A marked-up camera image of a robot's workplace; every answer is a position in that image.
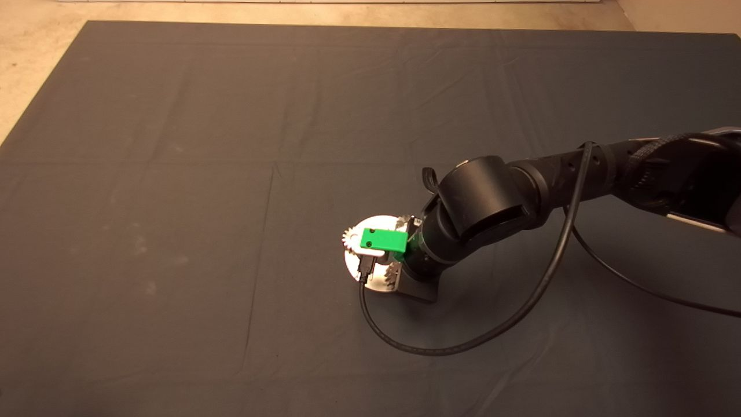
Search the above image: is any thin black right camera cable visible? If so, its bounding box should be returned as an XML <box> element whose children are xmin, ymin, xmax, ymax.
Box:
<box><xmin>358</xmin><ymin>141</ymin><xmax>741</xmax><ymax>356</ymax></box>

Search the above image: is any round metal carrier plate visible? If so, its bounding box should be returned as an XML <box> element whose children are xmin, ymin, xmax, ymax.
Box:
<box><xmin>344</xmin><ymin>215</ymin><xmax>409</xmax><ymax>293</ymax></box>

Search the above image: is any braided black right arm cable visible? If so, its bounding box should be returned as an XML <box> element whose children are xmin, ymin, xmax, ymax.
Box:
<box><xmin>628</xmin><ymin>132</ymin><xmax>741</xmax><ymax>163</ymax></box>

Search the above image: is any dark grey table cloth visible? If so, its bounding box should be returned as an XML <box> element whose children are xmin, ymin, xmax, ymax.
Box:
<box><xmin>0</xmin><ymin>20</ymin><xmax>741</xmax><ymax>417</ymax></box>

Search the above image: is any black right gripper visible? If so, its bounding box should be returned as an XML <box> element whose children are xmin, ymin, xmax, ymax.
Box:
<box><xmin>396</xmin><ymin>268</ymin><xmax>441</xmax><ymax>303</ymax></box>

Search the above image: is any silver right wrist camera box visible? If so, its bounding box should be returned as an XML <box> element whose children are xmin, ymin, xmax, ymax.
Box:
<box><xmin>358</xmin><ymin>231</ymin><xmax>387</xmax><ymax>259</ymax></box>

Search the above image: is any green right camera mount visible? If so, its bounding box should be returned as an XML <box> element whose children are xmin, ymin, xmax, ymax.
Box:
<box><xmin>360</xmin><ymin>228</ymin><xmax>420</xmax><ymax>258</ymax></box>

